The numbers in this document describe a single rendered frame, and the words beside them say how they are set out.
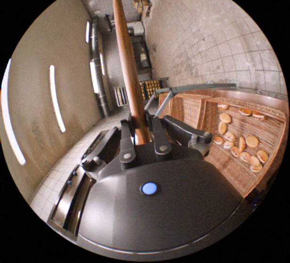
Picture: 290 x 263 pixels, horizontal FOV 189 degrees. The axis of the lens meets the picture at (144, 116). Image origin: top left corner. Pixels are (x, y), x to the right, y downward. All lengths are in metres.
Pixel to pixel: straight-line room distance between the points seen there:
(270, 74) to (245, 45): 0.41
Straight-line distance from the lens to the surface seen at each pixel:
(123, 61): 0.20
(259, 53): 1.24
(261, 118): 0.58
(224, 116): 0.70
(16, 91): 1.55
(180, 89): 0.63
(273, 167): 0.74
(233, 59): 1.34
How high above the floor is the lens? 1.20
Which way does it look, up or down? 3 degrees down
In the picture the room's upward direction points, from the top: 102 degrees counter-clockwise
